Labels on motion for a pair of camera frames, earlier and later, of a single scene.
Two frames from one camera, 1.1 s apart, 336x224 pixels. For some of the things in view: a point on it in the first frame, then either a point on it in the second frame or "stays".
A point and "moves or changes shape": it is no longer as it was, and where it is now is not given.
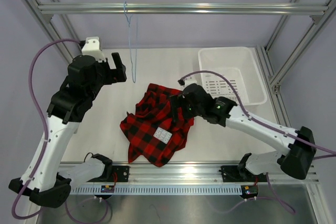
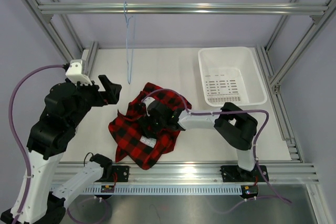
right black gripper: [187, 115] to [145, 121]
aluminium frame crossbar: [186, 9] stays
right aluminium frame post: [317, 21] stays
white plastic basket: [239, 63] stays
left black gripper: [116, 75] to [112, 91]
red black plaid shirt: [150, 130] moves or changes shape
